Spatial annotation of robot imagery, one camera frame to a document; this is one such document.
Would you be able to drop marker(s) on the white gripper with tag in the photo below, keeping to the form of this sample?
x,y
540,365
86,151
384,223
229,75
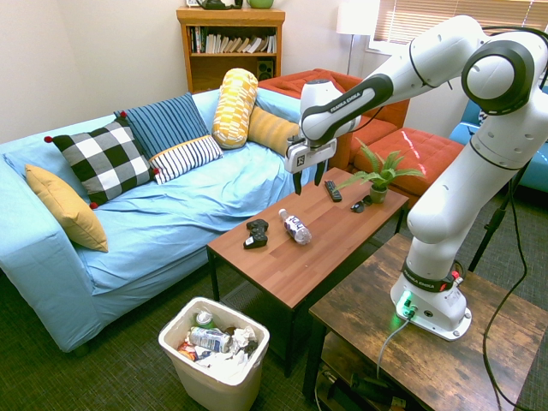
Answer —
x,y
307,156

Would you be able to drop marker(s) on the clear plastic water bottle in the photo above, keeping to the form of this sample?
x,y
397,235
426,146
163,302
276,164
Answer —
x,y
296,228

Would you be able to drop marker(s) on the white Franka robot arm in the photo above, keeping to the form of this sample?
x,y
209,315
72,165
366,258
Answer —
x,y
445,205

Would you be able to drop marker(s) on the crushed white blue bottle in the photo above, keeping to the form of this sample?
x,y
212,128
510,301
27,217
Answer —
x,y
210,338

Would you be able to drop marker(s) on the white plastic trash bin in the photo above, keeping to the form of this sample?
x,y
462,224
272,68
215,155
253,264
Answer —
x,y
214,381

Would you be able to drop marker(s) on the black TV remote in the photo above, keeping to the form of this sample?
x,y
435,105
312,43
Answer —
x,y
333,191

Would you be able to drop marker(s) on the black sunglasses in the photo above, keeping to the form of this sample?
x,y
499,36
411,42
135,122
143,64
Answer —
x,y
361,204

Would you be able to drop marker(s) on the reddish wood coffee table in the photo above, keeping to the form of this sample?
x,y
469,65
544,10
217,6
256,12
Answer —
x,y
308,240

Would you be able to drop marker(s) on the mustard knit striped pillow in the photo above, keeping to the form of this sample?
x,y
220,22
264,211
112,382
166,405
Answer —
x,y
272,130

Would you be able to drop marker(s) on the small potted green fern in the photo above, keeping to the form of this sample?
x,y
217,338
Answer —
x,y
381,180

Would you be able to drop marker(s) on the black game controller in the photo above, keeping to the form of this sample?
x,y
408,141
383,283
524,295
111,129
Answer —
x,y
256,234

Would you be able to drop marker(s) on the orange armchair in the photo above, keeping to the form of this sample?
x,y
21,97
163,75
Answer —
x,y
381,120

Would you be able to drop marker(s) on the yellow white patterned bolster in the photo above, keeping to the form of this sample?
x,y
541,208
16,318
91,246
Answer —
x,y
234,107

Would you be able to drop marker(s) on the small black speaker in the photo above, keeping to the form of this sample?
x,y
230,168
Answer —
x,y
265,69

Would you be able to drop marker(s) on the white navy striped pillow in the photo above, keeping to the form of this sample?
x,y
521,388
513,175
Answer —
x,y
186,156

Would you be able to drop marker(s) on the light blue sofa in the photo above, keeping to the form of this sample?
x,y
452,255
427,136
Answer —
x,y
171,214

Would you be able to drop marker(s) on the wooden bookshelf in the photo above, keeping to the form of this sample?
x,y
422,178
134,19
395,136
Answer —
x,y
205,73

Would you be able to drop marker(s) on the blue dark striped pillow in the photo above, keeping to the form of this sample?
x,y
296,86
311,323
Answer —
x,y
164,122

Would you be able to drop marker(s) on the row of paperback books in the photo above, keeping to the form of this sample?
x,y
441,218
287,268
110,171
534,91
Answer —
x,y
231,42

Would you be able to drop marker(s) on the white shade floor lamp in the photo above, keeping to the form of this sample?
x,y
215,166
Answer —
x,y
353,17

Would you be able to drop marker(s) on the crumpled white paper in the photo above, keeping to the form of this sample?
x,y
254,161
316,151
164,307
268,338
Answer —
x,y
244,338

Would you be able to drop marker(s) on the green drink can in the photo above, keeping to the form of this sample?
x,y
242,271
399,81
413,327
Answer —
x,y
204,319

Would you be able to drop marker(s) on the green bowl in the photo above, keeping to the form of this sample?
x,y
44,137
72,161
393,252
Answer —
x,y
260,3

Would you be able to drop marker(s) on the wooden window blinds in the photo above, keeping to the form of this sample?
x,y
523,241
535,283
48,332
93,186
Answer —
x,y
402,17

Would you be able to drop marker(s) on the black object on shelf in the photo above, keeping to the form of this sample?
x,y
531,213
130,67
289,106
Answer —
x,y
218,3

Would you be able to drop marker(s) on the black white checked pillow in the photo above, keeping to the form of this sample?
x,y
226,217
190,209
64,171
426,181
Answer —
x,y
105,158

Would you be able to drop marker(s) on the red snack wrapper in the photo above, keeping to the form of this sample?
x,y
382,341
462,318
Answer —
x,y
187,350

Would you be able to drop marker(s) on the rustic dark wood table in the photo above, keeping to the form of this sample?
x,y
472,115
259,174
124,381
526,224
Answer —
x,y
428,368

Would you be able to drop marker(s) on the teal blue bench sofa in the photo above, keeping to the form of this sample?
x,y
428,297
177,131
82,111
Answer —
x,y
535,171

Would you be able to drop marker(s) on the plain mustard yellow pillow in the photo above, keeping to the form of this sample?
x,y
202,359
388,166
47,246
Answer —
x,y
68,210

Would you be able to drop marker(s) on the black camera tripod stand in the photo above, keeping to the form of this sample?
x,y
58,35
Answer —
x,y
492,227

